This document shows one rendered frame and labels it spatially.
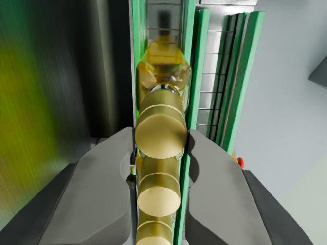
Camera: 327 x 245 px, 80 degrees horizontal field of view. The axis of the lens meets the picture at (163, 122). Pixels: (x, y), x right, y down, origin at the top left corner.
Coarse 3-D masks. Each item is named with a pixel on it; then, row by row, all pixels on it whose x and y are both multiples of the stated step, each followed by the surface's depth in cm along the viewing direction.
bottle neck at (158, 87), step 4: (160, 84) 18; (164, 84) 18; (152, 88) 18; (156, 88) 17; (160, 88) 17; (164, 88) 17; (168, 88) 17; (172, 88) 18; (148, 92) 18; (176, 92) 18
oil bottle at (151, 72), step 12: (156, 48) 29; (168, 48) 30; (144, 60) 20; (156, 60) 20; (168, 60) 21; (180, 60) 21; (144, 72) 18; (156, 72) 18; (168, 72) 18; (180, 72) 18; (144, 84) 18; (156, 84) 18; (168, 84) 18; (180, 84) 18; (144, 96) 19; (180, 96) 19
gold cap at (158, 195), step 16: (144, 160) 18; (160, 160) 17; (176, 160) 18; (144, 176) 16; (160, 176) 15; (176, 176) 16; (144, 192) 15; (160, 192) 14; (176, 192) 15; (144, 208) 15; (160, 208) 15; (176, 208) 15
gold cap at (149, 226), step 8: (144, 216) 19; (152, 216) 19; (168, 216) 19; (144, 224) 18; (152, 224) 18; (160, 224) 18; (168, 224) 19; (144, 232) 18; (152, 232) 17; (160, 232) 17; (168, 232) 18; (136, 240) 18; (144, 240) 17; (152, 240) 17; (160, 240) 17; (168, 240) 17
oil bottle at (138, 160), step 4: (136, 160) 25; (140, 160) 24; (136, 164) 25; (140, 164) 24; (136, 168) 24; (140, 168) 24; (136, 172) 24; (140, 172) 24; (136, 176) 24; (136, 180) 25; (136, 184) 26
